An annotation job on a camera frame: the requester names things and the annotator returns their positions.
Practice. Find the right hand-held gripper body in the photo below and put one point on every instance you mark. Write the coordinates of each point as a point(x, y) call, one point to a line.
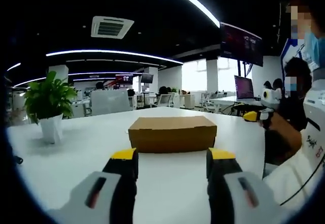
point(271, 97)

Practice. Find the green potted plant white pot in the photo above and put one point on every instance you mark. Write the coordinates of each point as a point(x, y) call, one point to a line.
point(49, 99)

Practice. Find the white mesh office chair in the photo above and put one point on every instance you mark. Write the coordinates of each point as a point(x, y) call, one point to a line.
point(166, 100)

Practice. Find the white office desk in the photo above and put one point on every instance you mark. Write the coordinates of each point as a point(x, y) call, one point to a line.
point(226, 101)

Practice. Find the small red background screen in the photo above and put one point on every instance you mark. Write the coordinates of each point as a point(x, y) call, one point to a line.
point(124, 79)

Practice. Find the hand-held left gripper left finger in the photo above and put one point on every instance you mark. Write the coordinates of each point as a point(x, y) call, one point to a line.
point(111, 183)

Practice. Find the person's right hand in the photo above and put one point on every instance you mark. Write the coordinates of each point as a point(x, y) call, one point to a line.
point(287, 132)

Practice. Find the white ceiling air vent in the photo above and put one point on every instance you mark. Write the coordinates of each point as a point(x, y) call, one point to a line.
point(111, 27)

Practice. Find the small dark background screen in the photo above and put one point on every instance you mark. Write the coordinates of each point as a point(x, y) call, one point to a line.
point(147, 78)

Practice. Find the white low cabinet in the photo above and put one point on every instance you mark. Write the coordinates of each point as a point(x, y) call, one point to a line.
point(189, 101)

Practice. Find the large dark hanging screen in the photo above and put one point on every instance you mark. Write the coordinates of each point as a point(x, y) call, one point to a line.
point(240, 45)

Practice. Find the person's dark-haired head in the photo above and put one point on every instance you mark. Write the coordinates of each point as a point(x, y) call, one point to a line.
point(298, 67)

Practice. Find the laptop with purple screen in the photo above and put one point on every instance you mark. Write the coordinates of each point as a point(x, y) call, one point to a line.
point(244, 88)

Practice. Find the brown cardboard shoe box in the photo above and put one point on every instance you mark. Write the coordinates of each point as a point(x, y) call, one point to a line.
point(172, 135)

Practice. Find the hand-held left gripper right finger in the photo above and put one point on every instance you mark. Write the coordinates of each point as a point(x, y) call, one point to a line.
point(228, 183)

